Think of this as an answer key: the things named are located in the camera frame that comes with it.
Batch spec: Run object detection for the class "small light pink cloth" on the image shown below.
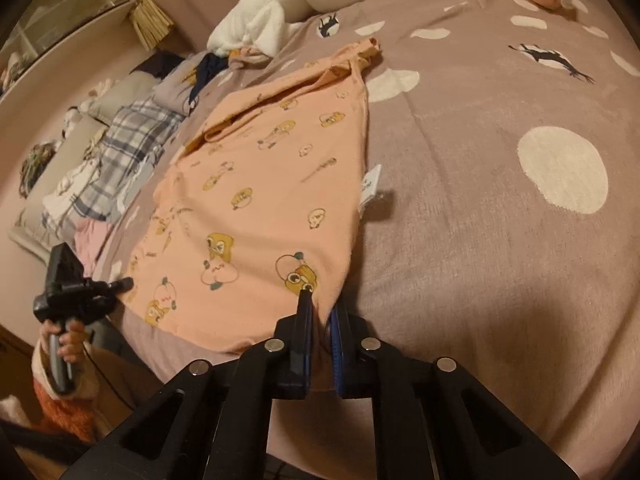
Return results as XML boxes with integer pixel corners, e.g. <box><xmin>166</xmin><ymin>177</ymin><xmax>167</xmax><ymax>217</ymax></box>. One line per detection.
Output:
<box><xmin>229</xmin><ymin>45</ymin><xmax>272</xmax><ymax>69</ymax></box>

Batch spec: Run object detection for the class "colourful tangled cloth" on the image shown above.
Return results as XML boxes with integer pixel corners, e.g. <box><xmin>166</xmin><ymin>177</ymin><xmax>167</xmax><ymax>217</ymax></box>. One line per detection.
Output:
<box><xmin>19</xmin><ymin>142</ymin><xmax>57</xmax><ymax>197</ymax></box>

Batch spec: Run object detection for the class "light pink crumpled cloth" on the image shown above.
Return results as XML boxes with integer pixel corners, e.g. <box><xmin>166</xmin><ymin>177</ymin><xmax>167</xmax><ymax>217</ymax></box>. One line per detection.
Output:
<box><xmin>74</xmin><ymin>218</ymin><xmax>117</xmax><ymax>279</ymax></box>

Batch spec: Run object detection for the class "person's left hand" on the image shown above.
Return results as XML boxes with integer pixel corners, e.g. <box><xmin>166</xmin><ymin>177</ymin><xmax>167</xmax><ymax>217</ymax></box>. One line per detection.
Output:
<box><xmin>40</xmin><ymin>320</ymin><xmax>87</xmax><ymax>364</ymax></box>

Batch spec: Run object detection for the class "white wall shelf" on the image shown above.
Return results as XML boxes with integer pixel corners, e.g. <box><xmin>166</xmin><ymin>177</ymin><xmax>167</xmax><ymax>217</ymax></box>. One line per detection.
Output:
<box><xmin>0</xmin><ymin>0</ymin><xmax>139</xmax><ymax>99</ymax></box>

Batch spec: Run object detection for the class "beige long cushion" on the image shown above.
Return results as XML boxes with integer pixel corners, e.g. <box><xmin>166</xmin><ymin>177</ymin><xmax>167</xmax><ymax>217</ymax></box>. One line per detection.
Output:
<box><xmin>7</xmin><ymin>115</ymin><xmax>109</xmax><ymax>264</ymax></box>

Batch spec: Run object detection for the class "person's left forearm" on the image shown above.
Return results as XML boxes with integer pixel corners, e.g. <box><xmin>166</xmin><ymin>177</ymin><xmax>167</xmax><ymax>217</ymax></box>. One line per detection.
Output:
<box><xmin>29</xmin><ymin>340</ymin><xmax>103</xmax><ymax>443</ymax></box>

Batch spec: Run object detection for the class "grey beige pillow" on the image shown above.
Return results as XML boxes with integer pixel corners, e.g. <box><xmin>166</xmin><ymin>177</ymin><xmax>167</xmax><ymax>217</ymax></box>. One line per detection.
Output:
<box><xmin>87</xmin><ymin>72</ymin><xmax>167</xmax><ymax>122</ymax></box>

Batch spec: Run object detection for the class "orange cartoon print shirt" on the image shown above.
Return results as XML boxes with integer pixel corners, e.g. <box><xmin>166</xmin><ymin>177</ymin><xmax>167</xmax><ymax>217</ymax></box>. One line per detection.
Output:
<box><xmin>122</xmin><ymin>37</ymin><xmax>386</xmax><ymax>357</ymax></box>

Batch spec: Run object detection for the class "straw tassel bundle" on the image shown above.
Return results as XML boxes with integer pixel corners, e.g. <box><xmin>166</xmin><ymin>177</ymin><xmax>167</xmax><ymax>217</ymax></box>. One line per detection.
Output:
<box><xmin>129</xmin><ymin>0</ymin><xmax>175</xmax><ymax>52</ymax></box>

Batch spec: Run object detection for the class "dark brown pillow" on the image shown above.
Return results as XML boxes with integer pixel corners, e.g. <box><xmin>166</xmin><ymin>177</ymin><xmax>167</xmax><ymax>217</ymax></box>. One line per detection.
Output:
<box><xmin>135</xmin><ymin>50</ymin><xmax>187</xmax><ymax>82</ymax></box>

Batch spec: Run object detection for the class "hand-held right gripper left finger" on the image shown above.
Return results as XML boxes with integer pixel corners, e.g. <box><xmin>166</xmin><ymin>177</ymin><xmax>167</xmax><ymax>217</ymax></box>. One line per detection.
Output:
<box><xmin>60</xmin><ymin>290</ymin><xmax>316</xmax><ymax>480</ymax></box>

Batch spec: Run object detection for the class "small white plush toy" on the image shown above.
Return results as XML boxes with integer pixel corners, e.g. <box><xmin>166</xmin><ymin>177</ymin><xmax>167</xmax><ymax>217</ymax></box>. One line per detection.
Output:
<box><xmin>62</xmin><ymin>106</ymin><xmax>102</xmax><ymax>137</ymax></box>

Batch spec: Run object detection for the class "grey plaid blanket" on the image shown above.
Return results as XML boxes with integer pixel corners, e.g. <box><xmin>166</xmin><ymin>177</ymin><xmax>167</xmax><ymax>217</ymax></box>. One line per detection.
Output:
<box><xmin>40</xmin><ymin>97</ymin><xmax>187</xmax><ymax>227</ymax></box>

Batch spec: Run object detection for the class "mauve polka dot bedspread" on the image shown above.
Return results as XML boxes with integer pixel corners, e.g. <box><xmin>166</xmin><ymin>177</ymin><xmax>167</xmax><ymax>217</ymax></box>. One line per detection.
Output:
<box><xmin>92</xmin><ymin>0</ymin><xmax>640</xmax><ymax>461</ymax></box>

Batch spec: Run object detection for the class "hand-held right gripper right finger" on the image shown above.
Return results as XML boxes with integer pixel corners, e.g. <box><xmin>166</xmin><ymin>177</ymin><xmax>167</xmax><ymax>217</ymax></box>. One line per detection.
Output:
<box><xmin>327</xmin><ymin>300</ymin><xmax>566</xmax><ymax>480</ymax></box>

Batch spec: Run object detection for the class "navy blue cloth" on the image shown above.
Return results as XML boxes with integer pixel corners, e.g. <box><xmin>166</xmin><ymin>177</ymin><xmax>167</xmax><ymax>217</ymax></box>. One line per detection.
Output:
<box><xmin>191</xmin><ymin>52</ymin><xmax>232</xmax><ymax>107</ymax></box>

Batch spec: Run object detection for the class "mauve pillow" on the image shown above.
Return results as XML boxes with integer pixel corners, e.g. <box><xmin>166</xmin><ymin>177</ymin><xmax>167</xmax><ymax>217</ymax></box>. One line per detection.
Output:
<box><xmin>152</xmin><ymin>55</ymin><xmax>217</xmax><ymax>117</ymax></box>

